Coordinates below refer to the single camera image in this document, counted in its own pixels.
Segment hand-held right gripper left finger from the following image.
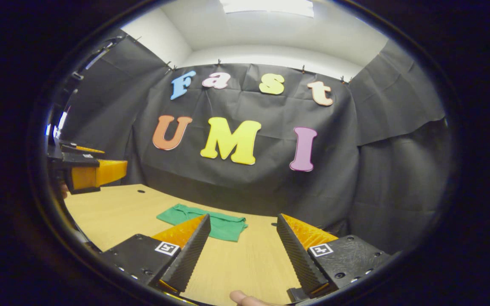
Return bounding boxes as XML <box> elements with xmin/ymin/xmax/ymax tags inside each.
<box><xmin>100</xmin><ymin>214</ymin><xmax>211</xmax><ymax>295</ymax></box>

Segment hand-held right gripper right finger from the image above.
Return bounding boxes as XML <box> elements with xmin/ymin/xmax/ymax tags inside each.
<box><xmin>276</xmin><ymin>213</ymin><xmax>395</xmax><ymax>303</ymax></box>

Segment green T-shirt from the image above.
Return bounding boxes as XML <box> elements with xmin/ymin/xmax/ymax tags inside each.
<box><xmin>157</xmin><ymin>204</ymin><xmax>248</xmax><ymax>243</ymax></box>

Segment black backdrop cloth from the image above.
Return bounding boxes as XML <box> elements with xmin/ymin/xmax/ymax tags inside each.
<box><xmin>54</xmin><ymin>28</ymin><xmax>454</xmax><ymax>255</ymax></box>

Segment ceiling light panel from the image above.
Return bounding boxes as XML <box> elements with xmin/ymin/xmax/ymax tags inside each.
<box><xmin>219</xmin><ymin>0</ymin><xmax>315</xmax><ymax>18</ymax></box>

